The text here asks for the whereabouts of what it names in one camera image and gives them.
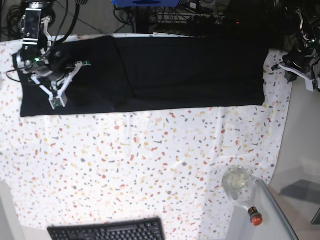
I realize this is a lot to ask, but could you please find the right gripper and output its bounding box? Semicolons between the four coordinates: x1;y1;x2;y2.
12;49;91;110

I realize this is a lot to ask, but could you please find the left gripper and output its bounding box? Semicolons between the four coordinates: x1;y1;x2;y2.
271;49;320;92

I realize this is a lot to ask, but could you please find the black t-shirt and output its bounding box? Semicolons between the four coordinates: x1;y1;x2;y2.
19;36;269;117

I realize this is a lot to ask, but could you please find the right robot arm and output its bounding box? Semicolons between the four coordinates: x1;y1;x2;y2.
15;0;90;109

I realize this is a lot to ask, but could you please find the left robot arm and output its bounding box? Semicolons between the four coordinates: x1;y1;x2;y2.
271;0;320;92

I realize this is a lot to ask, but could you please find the clear glass bottle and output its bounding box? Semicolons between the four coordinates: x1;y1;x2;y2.
222;166;256;211

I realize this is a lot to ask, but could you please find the terrazzo pattern tablecloth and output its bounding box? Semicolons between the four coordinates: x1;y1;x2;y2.
0;40;292;240

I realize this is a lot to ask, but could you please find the red bottle cap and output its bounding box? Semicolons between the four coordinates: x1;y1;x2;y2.
248;206;263;227

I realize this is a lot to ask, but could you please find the black computer keyboard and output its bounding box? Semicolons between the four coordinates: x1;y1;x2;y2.
47;217;166;240

